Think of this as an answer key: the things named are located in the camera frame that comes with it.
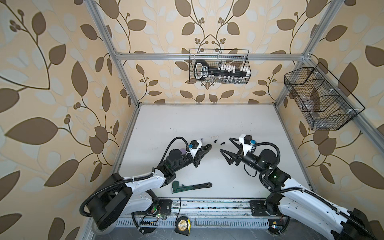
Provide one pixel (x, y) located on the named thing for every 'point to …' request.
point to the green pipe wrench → (177, 188)
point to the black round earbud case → (209, 146)
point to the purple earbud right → (201, 139)
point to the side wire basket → (325, 104)
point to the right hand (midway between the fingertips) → (226, 145)
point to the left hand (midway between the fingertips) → (207, 148)
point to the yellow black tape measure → (183, 225)
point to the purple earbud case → (183, 151)
